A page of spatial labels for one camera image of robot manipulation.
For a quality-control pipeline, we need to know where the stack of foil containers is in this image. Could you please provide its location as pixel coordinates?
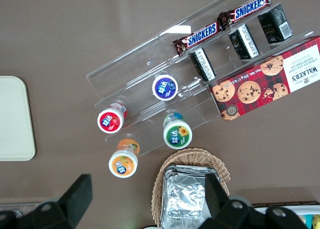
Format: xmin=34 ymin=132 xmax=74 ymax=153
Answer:
xmin=159 ymin=164 xmax=222 ymax=229

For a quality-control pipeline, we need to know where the orange lid gum bottle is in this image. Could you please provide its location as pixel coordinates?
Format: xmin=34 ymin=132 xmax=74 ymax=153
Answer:
xmin=108 ymin=138 xmax=141 ymax=179

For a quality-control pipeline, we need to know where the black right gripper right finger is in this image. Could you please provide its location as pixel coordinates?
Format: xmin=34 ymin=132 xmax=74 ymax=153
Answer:
xmin=199 ymin=173 xmax=308 ymax=229

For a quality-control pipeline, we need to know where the light tan wicker basket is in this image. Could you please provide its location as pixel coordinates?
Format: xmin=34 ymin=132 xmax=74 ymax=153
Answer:
xmin=151 ymin=146 xmax=231 ymax=229

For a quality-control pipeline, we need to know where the cream plastic tray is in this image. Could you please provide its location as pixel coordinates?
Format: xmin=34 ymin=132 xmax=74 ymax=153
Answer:
xmin=0 ymin=75 xmax=37 ymax=162

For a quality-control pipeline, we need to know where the blue lid gum bottle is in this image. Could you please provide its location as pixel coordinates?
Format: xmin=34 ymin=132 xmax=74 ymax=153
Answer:
xmin=151 ymin=73 xmax=179 ymax=101

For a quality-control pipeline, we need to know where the red lid gum bottle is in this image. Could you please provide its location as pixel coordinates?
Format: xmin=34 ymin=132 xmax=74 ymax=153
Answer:
xmin=96 ymin=102 xmax=128 ymax=134

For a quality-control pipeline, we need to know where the red Walkers cookie box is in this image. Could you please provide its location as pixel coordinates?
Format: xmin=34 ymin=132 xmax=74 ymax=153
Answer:
xmin=207 ymin=35 xmax=320 ymax=123

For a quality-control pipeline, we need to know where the Snickers chocolate bar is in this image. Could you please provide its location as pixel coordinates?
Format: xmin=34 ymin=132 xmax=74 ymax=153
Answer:
xmin=172 ymin=20 xmax=226 ymax=57
xmin=217 ymin=0 xmax=273 ymax=28

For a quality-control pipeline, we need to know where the green lid gum bottle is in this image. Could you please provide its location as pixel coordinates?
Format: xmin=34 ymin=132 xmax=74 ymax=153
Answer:
xmin=162 ymin=112 xmax=193 ymax=150

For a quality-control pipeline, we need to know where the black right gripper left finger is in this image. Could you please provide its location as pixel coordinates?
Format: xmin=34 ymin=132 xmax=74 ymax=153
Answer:
xmin=0 ymin=173 xmax=94 ymax=229

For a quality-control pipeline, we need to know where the white rectangular snack tray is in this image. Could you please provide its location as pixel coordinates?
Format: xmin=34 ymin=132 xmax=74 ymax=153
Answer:
xmin=251 ymin=204 xmax=320 ymax=229

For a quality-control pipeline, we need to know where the small black carton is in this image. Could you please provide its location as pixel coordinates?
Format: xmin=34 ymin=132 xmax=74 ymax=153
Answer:
xmin=257 ymin=4 xmax=293 ymax=45
xmin=228 ymin=23 xmax=260 ymax=61
xmin=188 ymin=47 xmax=217 ymax=83

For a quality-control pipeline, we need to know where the clear acrylic tiered stand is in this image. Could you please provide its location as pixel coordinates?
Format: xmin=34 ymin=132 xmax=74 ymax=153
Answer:
xmin=158 ymin=0 xmax=320 ymax=123
xmin=86 ymin=35 xmax=211 ymax=157

